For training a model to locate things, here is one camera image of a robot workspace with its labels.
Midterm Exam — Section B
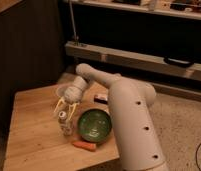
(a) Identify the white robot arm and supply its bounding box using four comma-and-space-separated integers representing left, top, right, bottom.
54, 63, 169, 171

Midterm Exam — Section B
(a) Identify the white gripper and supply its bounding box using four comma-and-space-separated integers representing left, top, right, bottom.
54, 86, 82, 121

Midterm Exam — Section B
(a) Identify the upper shelf with clutter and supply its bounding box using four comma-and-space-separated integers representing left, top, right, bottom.
63, 0, 201, 20

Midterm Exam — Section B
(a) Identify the black handle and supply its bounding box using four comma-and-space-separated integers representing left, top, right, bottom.
163, 57, 195, 68

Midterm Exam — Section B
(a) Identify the blue white rectangular box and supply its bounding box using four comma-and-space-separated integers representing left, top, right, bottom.
94, 94, 108, 104

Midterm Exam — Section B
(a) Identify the green bowl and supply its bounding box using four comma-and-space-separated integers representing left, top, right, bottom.
77, 109, 112, 143

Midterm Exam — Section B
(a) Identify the black cable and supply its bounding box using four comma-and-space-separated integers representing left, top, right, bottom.
194, 93, 201, 168

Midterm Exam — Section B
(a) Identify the orange carrot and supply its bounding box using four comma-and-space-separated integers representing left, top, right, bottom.
72, 141, 96, 151

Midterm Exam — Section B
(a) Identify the vertical metal pole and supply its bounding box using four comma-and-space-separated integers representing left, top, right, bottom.
68, 0, 80, 46

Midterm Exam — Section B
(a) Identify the metal shelf rail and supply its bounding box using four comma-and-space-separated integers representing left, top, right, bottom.
65, 41, 201, 81

